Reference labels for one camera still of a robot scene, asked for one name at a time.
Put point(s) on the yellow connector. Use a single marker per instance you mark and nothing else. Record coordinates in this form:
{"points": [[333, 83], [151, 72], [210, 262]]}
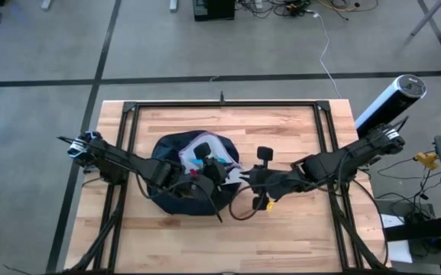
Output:
{"points": [[426, 158]]}

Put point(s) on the black aluminium table frame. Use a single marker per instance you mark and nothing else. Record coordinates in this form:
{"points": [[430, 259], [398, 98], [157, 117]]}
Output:
{"points": [[224, 104]]}

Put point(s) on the black white cylinder tower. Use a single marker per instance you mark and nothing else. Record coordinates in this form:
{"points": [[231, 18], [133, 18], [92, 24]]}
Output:
{"points": [[388, 103]]}

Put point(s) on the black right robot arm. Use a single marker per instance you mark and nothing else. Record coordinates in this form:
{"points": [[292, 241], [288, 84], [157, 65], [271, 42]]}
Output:
{"points": [[357, 153]]}

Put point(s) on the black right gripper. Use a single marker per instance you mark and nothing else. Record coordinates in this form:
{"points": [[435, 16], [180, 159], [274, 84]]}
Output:
{"points": [[270, 181]]}

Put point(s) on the cyan flat box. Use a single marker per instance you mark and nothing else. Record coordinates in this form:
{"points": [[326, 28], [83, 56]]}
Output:
{"points": [[197, 162]]}

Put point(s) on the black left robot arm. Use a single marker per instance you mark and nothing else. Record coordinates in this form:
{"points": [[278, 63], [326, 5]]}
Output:
{"points": [[120, 160]]}

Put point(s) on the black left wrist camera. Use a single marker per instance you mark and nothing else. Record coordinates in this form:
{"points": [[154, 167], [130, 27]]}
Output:
{"points": [[202, 151]]}

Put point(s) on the dark blue backpack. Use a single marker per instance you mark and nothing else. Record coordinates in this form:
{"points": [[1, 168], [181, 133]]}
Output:
{"points": [[166, 149]]}

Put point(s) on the white paper sheet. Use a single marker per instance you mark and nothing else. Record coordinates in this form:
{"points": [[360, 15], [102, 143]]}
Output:
{"points": [[396, 252]]}

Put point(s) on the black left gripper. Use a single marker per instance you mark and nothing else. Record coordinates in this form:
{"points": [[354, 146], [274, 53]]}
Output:
{"points": [[208, 177]]}

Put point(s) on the white mesh pouch purple trim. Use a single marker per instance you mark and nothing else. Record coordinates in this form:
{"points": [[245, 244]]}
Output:
{"points": [[220, 145]]}

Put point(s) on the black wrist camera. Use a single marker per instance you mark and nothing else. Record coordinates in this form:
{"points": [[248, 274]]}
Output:
{"points": [[260, 202], [202, 151]]}

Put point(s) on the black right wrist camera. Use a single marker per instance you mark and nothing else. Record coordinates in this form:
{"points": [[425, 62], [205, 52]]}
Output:
{"points": [[260, 202]]}

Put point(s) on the grey desk leg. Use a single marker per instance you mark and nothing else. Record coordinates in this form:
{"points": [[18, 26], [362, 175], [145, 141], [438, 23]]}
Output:
{"points": [[428, 17]]}

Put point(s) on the black computer tower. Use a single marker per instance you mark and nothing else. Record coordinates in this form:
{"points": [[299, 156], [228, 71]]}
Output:
{"points": [[214, 9]]}

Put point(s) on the black post stand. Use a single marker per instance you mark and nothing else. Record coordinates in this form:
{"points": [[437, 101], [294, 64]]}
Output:
{"points": [[222, 97]]}

